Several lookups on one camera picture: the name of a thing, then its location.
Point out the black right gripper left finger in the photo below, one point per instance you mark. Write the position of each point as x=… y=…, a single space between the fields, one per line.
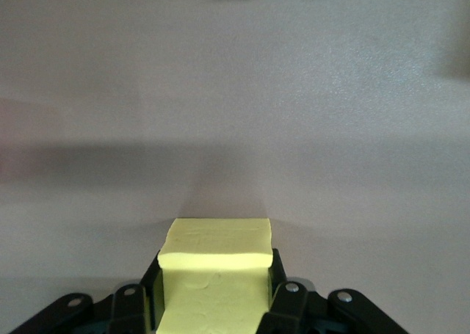
x=125 y=308

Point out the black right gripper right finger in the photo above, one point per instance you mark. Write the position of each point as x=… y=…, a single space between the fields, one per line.
x=293 y=308

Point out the yellow foam cube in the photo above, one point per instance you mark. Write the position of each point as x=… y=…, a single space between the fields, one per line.
x=216 y=246

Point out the brown table mat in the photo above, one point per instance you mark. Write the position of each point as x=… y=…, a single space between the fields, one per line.
x=235 y=91

